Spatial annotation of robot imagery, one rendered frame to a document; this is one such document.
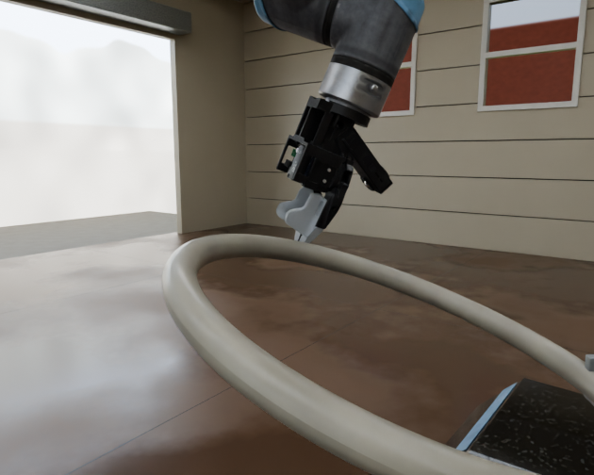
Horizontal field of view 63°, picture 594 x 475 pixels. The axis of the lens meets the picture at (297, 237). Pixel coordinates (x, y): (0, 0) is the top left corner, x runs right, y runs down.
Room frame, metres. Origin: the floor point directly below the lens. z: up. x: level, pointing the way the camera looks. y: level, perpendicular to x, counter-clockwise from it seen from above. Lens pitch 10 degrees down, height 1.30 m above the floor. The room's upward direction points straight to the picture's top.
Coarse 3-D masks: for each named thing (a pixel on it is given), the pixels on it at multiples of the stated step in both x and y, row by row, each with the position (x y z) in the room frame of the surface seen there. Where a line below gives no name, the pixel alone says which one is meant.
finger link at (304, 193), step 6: (300, 192) 0.71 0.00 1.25; (306, 192) 0.71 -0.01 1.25; (312, 192) 0.71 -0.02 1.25; (318, 192) 0.72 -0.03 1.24; (300, 198) 0.71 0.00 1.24; (306, 198) 0.71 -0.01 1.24; (282, 204) 0.70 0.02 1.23; (288, 204) 0.71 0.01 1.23; (294, 204) 0.71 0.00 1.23; (300, 204) 0.71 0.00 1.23; (276, 210) 0.70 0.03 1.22; (282, 210) 0.70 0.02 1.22; (288, 210) 0.71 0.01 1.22; (282, 216) 0.70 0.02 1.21; (300, 234) 0.71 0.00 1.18
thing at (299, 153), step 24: (312, 96) 0.68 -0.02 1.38; (312, 120) 0.67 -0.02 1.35; (336, 120) 0.67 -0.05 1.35; (360, 120) 0.66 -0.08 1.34; (288, 144) 0.70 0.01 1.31; (312, 144) 0.66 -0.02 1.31; (336, 144) 0.68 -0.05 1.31; (288, 168) 0.71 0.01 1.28; (312, 168) 0.65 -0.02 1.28; (336, 168) 0.67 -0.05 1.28
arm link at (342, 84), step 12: (336, 72) 0.66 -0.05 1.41; (348, 72) 0.65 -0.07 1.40; (360, 72) 0.64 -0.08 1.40; (324, 84) 0.67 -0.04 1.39; (336, 84) 0.65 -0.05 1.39; (348, 84) 0.65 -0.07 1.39; (360, 84) 0.65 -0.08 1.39; (372, 84) 0.65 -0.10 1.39; (384, 84) 0.66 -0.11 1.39; (324, 96) 0.70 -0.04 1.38; (336, 96) 0.65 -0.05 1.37; (348, 96) 0.65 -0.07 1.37; (360, 96) 0.65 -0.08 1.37; (372, 96) 0.65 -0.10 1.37; (384, 96) 0.67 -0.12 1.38; (360, 108) 0.65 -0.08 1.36; (372, 108) 0.66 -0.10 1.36
